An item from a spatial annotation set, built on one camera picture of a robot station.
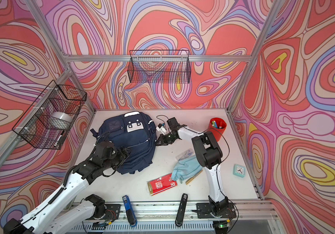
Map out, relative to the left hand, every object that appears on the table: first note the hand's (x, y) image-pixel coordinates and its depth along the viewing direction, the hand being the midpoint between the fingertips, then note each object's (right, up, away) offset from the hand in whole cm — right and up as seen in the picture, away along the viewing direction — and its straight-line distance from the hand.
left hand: (132, 153), depth 78 cm
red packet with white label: (+16, -18, +4) cm, 25 cm away
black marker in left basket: (-35, +8, -6) cm, 36 cm away
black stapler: (+26, -28, -7) cm, 39 cm away
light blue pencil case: (+31, -11, +9) cm, 34 cm away
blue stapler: (+1, -30, -7) cm, 30 cm away
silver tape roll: (-33, +18, -8) cm, 38 cm away
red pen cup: (+53, +14, +18) cm, 58 cm away
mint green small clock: (+62, -12, +7) cm, 63 cm away
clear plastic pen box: (+31, -4, +16) cm, 35 cm away
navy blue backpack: (-2, +12, +18) cm, 22 cm away
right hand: (+12, 0, +16) cm, 20 cm away
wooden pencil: (+31, -18, +6) cm, 36 cm away
